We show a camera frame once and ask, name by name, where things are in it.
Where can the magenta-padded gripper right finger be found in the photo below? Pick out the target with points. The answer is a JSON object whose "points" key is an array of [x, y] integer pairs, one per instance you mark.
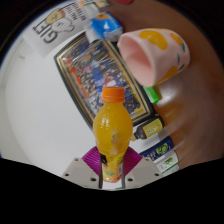
{"points": [[141, 171]]}

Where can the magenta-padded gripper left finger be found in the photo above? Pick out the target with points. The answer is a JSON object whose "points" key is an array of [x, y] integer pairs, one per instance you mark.
{"points": [[80, 171]]}

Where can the orange juice bottle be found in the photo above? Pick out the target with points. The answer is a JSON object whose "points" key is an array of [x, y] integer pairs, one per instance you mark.
{"points": [[112, 130]]}

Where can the dark blue pump bottle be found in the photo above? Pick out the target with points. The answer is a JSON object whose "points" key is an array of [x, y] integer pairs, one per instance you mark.
{"points": [[158, 149]]}

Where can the white bottle with blue cap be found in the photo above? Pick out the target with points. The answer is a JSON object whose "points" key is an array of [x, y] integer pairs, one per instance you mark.
{"points": [[168, 163]]}

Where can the brown pump bottle yellow label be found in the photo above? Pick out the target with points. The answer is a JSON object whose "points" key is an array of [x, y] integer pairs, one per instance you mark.
{"points": [[150, 128]]}

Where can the green soap bar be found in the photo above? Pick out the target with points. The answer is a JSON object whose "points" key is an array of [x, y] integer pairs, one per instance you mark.
{"points": [[152, 95]]}

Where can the framed group picture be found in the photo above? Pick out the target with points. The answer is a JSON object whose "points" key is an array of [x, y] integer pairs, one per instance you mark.
{"points": [[90, 73]]}

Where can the pink mug with yellow prints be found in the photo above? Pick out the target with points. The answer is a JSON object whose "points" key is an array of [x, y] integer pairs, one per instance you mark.
{"points": [[160, 56]]}

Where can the white printed gift bag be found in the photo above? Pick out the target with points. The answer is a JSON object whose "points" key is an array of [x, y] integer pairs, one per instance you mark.
{"points": [[53, 28]]}

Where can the blue tissue pack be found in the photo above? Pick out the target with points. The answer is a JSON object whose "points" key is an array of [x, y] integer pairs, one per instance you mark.
{"points": [[105, 26]]}

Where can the small patterned card box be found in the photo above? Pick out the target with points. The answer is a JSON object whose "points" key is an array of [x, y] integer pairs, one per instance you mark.
{"points": [[102, 3]]}

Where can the flat round red coaster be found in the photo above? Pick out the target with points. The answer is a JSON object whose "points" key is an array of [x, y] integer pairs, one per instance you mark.
{"points": [[124, 1]]}

